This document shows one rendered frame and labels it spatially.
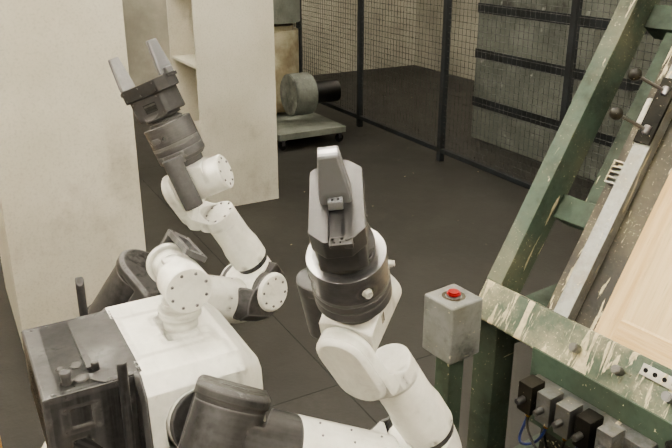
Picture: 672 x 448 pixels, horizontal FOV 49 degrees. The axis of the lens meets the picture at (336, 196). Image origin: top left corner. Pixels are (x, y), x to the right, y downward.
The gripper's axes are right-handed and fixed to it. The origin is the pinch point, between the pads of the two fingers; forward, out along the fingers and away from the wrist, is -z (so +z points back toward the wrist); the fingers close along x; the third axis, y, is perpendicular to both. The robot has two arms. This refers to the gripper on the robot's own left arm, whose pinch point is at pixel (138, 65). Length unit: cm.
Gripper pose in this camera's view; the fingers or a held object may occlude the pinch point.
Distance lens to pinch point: 135.6
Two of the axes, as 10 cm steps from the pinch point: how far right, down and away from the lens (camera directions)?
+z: 3.9, 8.9, 2.3
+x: 7.8, -1.9, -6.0
